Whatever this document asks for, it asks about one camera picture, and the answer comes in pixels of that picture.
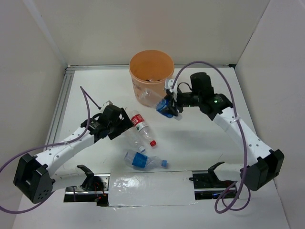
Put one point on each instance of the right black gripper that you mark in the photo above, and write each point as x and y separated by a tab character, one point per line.
170	99

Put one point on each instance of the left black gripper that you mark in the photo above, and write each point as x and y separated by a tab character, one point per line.
125	124

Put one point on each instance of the clear unlabelled bottle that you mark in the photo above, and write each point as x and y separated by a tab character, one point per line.
135	141

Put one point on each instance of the crushed blue label bottle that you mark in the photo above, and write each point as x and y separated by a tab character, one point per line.
142	162

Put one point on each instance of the blue label white cap bottle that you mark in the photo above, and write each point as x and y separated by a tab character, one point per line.
153	100

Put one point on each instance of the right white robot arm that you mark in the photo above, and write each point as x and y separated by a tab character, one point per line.
263	164

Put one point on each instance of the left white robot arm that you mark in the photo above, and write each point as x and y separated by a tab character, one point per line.
38	176

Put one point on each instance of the orange plastic bin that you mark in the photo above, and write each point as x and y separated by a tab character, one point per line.
150	69

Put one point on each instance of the red label clear bottle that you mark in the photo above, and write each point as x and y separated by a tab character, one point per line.
143	129

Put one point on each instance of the white tape sheet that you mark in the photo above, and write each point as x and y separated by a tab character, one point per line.
151	189

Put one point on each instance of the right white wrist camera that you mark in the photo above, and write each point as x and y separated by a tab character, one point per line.
169	85

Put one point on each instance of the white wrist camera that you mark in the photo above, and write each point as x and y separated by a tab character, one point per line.
107	103
169	85

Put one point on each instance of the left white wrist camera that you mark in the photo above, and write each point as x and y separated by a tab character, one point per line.
107	103

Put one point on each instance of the aluminium frame rail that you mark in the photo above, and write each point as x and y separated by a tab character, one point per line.
193	131

